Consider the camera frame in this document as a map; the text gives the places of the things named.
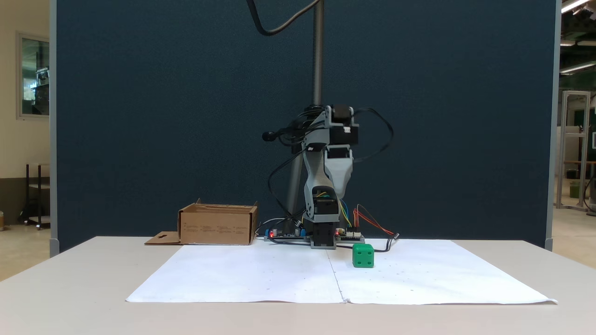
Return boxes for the yellow green blue jumper wires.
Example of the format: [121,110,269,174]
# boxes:
[339,199,353,229]

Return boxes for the black camera cable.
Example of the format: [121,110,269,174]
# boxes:
[246,0,322,37]

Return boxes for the wall window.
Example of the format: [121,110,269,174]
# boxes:
[16,32,51,121]

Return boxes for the blue circuit board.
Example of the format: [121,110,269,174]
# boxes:
[264,227,309,242]

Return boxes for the dark blue partition panel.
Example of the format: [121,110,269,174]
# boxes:
[49,0,562,255]

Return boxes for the green dice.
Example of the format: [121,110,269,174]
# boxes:
[352,243,375,269]

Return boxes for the metal camera stand pole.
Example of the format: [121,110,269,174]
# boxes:
[284,0,325,225]

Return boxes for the ceiling light strip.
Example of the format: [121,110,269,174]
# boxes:
[560,60,596,75]
[561,0,596,14]

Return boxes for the black base servo cable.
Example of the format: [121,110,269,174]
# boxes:
[267,151,308,222]

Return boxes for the aluminium frame stand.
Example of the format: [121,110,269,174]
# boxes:
[555,91,592,213]

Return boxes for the brown cardboard box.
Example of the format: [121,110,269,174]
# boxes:
[144,199,259,246]

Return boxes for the white paper sheet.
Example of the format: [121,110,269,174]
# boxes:
[126,242,345,304]
[327,239,558,306]

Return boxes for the grey circuit board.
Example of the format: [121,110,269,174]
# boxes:
[336,227,366,244]

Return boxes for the black shelf cart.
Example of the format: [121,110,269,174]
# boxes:
[19,163,51,230]

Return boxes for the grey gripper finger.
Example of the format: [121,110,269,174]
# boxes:
[325,161,353,201]

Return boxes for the red orange jumper wires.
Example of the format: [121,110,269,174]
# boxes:
[352,204,396,236]

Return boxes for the black gripper servo cable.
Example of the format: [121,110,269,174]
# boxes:
[352,107,395,163]

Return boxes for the long black table cable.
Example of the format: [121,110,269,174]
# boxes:
[336,233,400,253]

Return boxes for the black forearm servo cable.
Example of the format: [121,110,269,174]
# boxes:
[278,106,327,146]

